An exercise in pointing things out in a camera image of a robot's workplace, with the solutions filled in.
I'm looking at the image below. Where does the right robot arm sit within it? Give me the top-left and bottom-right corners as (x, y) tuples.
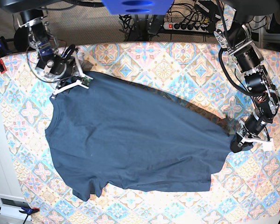
(0, 0), (93, 98)

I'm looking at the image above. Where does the white wall outlet box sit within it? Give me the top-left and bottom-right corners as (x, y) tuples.
(0, 194), (29, 221)

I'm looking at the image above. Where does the colourful patterned tablecloth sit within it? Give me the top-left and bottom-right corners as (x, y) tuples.
(0, 42), (280, 224)

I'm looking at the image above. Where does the blue clamp front left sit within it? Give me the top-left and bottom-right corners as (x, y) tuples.
(0, 206), (40, 217)

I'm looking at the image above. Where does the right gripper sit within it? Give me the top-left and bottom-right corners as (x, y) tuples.
(51, 44), (93, 99)

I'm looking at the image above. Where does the white power strip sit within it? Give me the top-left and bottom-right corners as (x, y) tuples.
(163, 22), (208, 32)

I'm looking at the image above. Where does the dark blue t-shirt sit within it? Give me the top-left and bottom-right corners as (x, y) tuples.
(45, 72), (234, 201)

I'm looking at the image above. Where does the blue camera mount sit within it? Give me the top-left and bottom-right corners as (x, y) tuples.
(102, 0), (174, 15)

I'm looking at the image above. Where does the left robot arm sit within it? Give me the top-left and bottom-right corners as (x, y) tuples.
(214, 0), (280, 153)

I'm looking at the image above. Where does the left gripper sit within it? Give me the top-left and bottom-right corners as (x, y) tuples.
(230, 111), (274, 153)

